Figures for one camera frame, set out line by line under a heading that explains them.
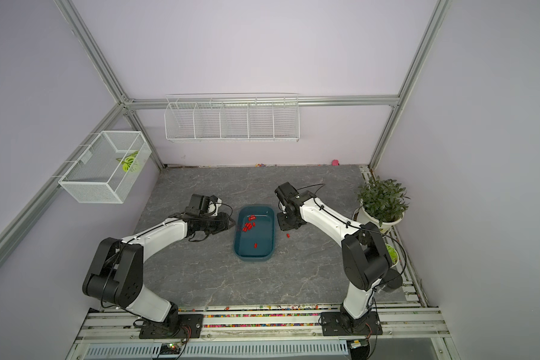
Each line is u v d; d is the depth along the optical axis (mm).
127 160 811
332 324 747
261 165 1240
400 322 759
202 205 740
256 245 915
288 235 949
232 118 1010
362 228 489
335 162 1240
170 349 713
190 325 739
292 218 750
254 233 957
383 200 826
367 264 464
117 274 447
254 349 1143
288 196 704
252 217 1015
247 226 966
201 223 788
